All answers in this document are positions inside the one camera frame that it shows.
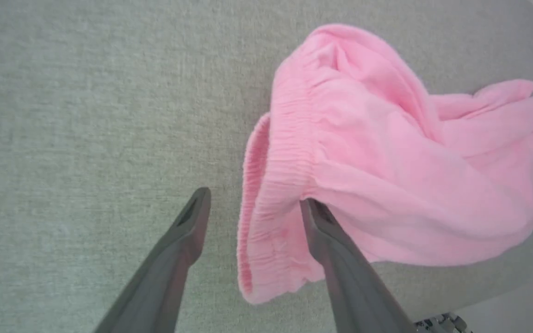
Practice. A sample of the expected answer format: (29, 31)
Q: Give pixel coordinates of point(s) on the pink fleece shorts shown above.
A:
(387, 162)

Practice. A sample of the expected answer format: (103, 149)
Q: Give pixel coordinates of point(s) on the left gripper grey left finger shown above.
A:
(164, 273)

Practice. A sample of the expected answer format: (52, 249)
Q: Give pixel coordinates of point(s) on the silver metal hardware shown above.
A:
(442, 323)

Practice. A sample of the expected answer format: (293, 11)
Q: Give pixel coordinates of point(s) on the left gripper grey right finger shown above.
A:
(354, 286)

